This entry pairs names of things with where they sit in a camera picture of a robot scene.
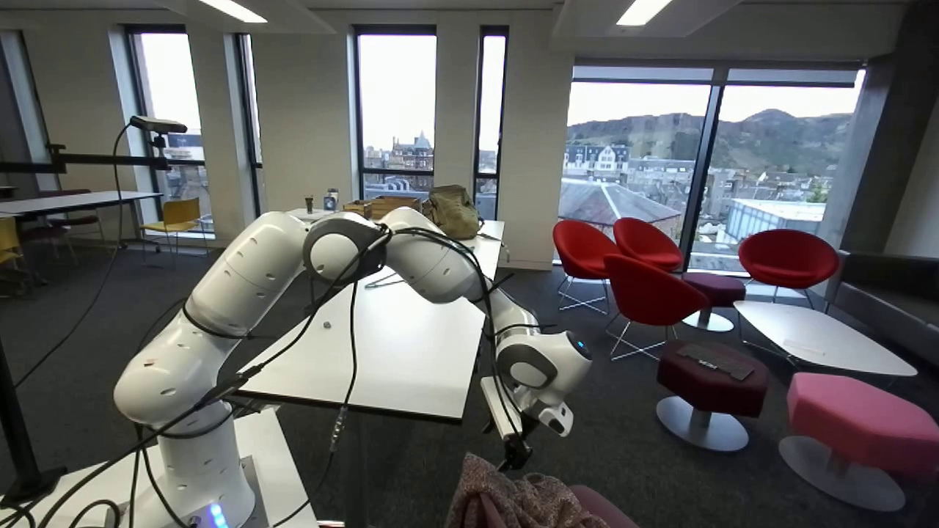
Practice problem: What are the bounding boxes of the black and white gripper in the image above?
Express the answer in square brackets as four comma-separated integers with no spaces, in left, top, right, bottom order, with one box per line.
[477,376,574,469]

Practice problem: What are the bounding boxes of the pinkish brown fleece blanket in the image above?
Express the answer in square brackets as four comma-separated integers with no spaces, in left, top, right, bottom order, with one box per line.
[442,453,606,528]

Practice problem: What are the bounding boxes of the white robot base table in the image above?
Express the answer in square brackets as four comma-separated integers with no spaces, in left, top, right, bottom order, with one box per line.
[3,411,320,528]

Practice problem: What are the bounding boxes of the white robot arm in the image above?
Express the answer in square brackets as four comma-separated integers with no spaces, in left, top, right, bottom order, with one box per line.
[113,204,590,528]

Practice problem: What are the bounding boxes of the maroon chair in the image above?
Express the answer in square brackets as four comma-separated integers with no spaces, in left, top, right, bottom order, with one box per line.
[571,484,639,528]

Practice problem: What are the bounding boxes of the long white table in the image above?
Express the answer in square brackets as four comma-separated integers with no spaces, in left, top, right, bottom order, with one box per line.
[235,220,507,423]

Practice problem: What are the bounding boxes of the red chair back left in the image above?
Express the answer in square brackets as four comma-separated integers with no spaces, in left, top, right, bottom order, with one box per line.
[551,220,617,314]

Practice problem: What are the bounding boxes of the red chair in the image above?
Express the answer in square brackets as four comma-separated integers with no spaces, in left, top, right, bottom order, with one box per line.
[603,254,706,359]
[612,217,681,273]
[551,220,617,314]
[740,227,843,292]

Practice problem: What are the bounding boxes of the red chair front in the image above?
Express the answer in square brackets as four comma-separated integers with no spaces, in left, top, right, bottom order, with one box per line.
[603,254,706,359]

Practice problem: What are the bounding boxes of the dark maroon hexagonal stool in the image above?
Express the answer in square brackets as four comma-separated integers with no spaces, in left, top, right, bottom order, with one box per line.
[655,342,768,453]

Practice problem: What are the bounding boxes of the olive green bag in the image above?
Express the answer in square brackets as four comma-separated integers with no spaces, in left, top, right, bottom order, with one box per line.
[422,185,482,241]

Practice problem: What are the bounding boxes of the red chair back middle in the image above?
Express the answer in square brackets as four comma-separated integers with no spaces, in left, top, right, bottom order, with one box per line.
[612,217,681,273]

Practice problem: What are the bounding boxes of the small maroon stool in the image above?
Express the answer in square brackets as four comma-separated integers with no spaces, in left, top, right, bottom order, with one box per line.
[683,273,744,332]

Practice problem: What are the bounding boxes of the white low coffee table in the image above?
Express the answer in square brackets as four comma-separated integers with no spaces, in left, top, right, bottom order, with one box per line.
[736,299,916,379]

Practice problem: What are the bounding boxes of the red chair right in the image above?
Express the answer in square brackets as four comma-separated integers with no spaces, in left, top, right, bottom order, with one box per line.
[740,227,843,292]

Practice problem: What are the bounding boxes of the pink hexagonal stool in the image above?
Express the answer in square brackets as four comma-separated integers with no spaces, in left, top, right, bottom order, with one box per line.
[778,373,939,513]

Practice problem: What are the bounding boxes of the yellow chair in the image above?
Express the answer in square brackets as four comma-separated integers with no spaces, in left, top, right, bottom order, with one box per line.
[144,200,200,238]

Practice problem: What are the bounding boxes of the white desk by window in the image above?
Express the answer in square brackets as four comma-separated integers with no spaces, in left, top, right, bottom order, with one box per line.
[0,191,159,220]

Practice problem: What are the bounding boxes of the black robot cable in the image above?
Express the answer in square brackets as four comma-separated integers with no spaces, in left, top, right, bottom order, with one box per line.
[0,226,530,528]

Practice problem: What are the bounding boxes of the black camera stand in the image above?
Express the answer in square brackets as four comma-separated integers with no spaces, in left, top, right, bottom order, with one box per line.
[0,113,185,505]

